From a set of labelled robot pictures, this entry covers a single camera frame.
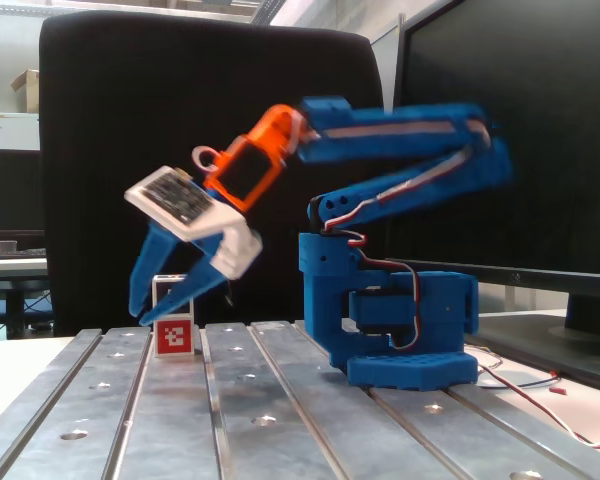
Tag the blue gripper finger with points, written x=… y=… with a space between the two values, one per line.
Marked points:
x=195 y=280
x=150 y=270

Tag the black marker cube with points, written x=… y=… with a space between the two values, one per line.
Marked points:
x=167 y=287

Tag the blue robot arm with base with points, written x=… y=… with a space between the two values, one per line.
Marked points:
x=405 y=145

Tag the red marker cube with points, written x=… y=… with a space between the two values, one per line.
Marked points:
x=175 y=340

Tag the dark office chair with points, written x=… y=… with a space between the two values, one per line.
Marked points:
x=180 y=75

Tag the white background desk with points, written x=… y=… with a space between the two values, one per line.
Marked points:
x=10 y=267

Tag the grey tape roll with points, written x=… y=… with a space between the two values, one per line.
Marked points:
x=4 y=246

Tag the dark background monitor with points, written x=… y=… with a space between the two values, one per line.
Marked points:
x=15 y=190

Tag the white cabinet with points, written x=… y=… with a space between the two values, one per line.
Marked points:
x=15 y=131

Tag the brown cardboard box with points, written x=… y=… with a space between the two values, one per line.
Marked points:
x=27 y=90

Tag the black Dell computer monitor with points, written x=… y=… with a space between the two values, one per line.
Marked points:
x=570 y=225

